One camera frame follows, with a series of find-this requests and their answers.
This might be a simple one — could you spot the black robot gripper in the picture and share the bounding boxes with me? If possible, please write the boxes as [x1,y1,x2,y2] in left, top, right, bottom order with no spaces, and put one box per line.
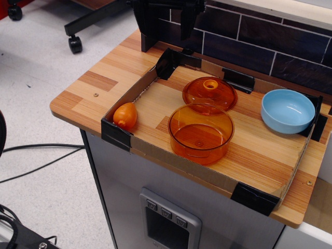
[126,0,206,40]

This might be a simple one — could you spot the orange transparent pot lid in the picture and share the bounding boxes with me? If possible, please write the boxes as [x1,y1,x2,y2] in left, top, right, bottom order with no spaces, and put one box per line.
[182,77,238,112]

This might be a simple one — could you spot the orange transparent plastic pot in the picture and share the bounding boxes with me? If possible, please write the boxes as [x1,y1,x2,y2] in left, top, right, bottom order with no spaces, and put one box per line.
[168,103,235,165]

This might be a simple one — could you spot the black chair base with caster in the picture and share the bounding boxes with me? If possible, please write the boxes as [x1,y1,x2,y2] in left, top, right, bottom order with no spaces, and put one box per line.
[64,1,129,54]

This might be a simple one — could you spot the orange toy carrot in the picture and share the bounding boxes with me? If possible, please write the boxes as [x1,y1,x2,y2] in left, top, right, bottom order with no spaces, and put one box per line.
[113,102,137,130]

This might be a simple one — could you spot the cardboard fence with black tape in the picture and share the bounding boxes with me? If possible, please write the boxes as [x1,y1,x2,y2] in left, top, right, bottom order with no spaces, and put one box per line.
[96,46,331,226]

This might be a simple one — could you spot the dark brick backsplash panel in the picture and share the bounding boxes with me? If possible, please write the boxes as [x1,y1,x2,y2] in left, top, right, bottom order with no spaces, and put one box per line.
[160,1,331,94]

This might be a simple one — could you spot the black caster wheel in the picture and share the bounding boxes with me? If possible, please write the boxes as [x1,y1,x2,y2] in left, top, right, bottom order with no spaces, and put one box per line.
[7,0,23,21]

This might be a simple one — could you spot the light blue bowl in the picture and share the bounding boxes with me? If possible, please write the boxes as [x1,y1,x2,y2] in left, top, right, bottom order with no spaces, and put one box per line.
[261,89,316,134]

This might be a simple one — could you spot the grey toy kitchen cabinet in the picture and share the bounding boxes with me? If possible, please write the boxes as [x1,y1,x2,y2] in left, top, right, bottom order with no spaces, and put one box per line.
[79,129,332,249]

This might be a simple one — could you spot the grey oven control panel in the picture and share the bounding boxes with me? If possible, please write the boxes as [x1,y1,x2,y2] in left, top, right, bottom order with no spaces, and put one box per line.
[140,188,202,248]

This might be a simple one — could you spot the black equipment corner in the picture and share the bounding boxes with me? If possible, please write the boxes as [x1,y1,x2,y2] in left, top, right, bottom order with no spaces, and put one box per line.
[1,205,59,248]

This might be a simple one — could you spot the black floor cable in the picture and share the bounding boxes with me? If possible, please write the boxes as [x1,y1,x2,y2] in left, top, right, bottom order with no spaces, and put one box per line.
[0,144,86,184]

